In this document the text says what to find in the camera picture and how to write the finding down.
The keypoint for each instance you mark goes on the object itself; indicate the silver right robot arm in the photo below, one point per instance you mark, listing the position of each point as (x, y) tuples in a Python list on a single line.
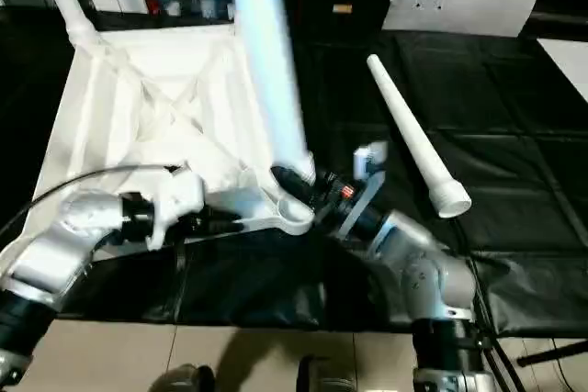
[(427, 268)]

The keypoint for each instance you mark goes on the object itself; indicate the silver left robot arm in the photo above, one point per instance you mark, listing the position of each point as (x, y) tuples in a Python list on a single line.
[(59, 245)]

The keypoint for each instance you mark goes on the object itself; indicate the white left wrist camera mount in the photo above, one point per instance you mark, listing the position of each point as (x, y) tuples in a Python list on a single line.
[(179, 190)]

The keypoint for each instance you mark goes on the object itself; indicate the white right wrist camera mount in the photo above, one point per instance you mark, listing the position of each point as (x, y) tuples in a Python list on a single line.
[(372, 153)]

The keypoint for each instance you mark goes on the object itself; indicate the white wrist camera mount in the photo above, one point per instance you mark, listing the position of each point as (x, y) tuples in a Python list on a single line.
[(372, 153), (179, 190)]

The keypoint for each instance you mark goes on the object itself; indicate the white flat panel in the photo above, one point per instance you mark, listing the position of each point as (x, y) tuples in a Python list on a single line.
[(567, 66)]

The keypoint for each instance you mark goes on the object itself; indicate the dark right robot leg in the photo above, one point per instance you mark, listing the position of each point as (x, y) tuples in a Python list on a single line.
[(328, 376)]

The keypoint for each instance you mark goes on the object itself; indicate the dark robot leg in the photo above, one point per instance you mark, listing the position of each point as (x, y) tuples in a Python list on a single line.
[(184, 379), (328, 376)]

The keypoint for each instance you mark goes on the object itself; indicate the black mat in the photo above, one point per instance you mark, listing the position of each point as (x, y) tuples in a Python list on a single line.
[(505, 135)]

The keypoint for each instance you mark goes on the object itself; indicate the white plastic table top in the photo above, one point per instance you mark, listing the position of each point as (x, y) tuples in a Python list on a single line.
[(138, 112)]

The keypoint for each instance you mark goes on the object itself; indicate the black metal stand pole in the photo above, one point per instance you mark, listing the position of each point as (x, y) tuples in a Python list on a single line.
[(551, 353)]

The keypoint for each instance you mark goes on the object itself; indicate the dark left robot leg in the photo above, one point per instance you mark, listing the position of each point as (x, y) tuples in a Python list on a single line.
[(184, 379)]

